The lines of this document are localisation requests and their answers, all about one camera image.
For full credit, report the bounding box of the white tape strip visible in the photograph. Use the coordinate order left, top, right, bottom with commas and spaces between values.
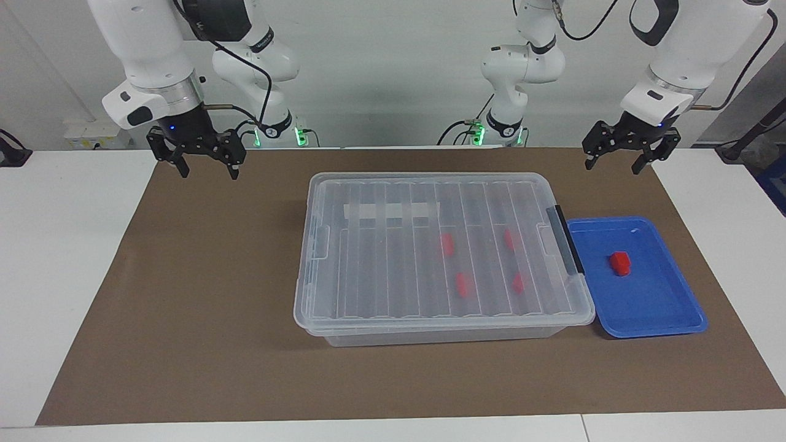
343, 201, 440, 222

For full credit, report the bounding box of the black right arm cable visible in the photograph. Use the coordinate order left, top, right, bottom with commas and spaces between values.
175, 0, 274, 133

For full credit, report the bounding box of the brown table mat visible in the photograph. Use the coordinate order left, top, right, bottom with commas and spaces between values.
36, 146, 786, 426

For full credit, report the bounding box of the blue plastic tray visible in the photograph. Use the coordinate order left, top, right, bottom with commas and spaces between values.
566, 216, 708, 339

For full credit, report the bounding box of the clear ribbed plastic lid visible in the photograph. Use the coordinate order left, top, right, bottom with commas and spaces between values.
294, 172, 596, 337

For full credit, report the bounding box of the clear plastic storage box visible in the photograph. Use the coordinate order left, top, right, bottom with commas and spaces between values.
295, 174, 596, 347

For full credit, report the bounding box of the black box latch handle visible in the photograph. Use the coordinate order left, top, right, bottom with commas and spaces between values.
547, 205, 585, 276

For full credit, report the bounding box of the white wall socket box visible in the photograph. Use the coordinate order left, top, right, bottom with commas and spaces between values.
64, 122, 133, 150

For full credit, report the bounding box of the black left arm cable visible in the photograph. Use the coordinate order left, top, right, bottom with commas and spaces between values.
551, 0, 778, 112

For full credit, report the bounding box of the blue crate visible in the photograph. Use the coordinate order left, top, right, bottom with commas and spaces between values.
758, 157, 786, 217

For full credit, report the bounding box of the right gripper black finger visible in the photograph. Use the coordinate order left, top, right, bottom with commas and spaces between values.
215, 130, 247, 180
146, 128, 189, 179

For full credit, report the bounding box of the black clamp mount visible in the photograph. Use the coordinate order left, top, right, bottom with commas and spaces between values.
0, 129, 33, 168

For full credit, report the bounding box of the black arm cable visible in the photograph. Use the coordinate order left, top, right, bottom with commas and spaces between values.
175, 0, 274, 133
551, 0, 778, 112

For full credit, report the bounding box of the black stand pole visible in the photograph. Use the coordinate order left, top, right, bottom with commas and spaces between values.
715, 114, 786, 163

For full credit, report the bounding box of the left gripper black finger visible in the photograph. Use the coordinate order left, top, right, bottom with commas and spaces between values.
583, 122, 615, 171
632, 129, 681, 176

